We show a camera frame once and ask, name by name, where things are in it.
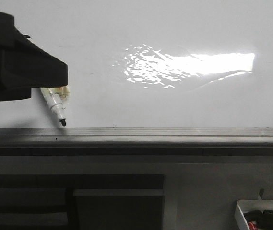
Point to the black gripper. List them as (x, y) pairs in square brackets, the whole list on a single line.
[(23, 65)]

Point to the white black-tip whiteboard marker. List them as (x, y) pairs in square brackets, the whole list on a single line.
[(55, 98)]

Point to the white whiteboard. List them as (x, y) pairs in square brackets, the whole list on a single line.
[(184, 76)]

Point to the white marker tray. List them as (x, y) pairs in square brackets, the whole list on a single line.
[(244, 206)]

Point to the black marker lower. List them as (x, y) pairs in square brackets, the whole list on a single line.
[(253, 216)]

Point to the red capped marker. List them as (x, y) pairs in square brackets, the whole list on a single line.
[(260, 225)]

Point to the dark cabinet frame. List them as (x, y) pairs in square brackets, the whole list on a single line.
[(82, 202)]

